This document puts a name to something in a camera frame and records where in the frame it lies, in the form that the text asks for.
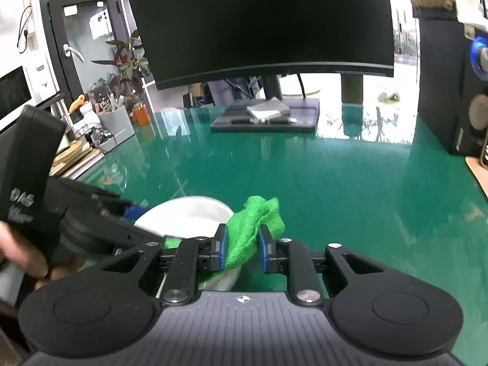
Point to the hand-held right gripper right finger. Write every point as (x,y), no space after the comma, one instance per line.
(264,251)

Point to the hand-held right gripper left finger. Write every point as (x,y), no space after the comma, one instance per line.
(223,247)

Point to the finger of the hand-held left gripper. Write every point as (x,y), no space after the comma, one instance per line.
(133,232)
(134,211)

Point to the green cloth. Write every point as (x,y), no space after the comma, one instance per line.
(251,221)

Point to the white bowl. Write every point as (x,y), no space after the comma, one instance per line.
(190,213)

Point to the person's left hand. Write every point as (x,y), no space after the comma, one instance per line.
(23,247)

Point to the round wooden board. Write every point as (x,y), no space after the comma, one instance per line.
(70,154)

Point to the stack of books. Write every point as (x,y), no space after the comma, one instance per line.
(80,164)

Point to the white microwave oven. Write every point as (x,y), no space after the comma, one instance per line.
(23,95)

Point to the white plastic bottle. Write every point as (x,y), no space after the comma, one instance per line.
(89,116)

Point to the grey desk organizer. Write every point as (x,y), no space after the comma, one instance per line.
(116,129)

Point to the orange jar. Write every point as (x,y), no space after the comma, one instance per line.
(141,116)

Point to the black pen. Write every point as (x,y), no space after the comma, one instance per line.
(263,121)

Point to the dark grey monitor stand base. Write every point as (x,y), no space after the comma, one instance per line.
(305,116)

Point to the grey notepad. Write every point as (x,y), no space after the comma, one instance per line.
(268,108)

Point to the potted plant with red leaves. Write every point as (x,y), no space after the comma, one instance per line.
(127,64)

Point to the dark green cup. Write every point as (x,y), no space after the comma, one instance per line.
(352,89)

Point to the black curved monitor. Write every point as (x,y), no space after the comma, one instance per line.
(259,23)

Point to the cork mouse pad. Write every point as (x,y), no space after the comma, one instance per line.
(479,177)

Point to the black speaker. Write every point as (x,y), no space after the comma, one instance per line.
(442,84)

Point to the yellow cardboard box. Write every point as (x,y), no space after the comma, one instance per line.
(432,2)

